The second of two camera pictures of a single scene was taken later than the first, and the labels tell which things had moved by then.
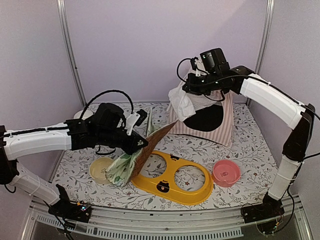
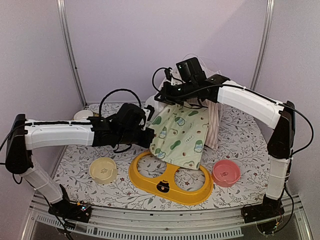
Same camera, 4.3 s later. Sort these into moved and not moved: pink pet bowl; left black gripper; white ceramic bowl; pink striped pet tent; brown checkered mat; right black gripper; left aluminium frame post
Moved: left black gripper; right black gripper; brown checkered mat; pink striped pet tent
Not moved: left aluminium frame post; white ceramic bowl; pink pet bowl
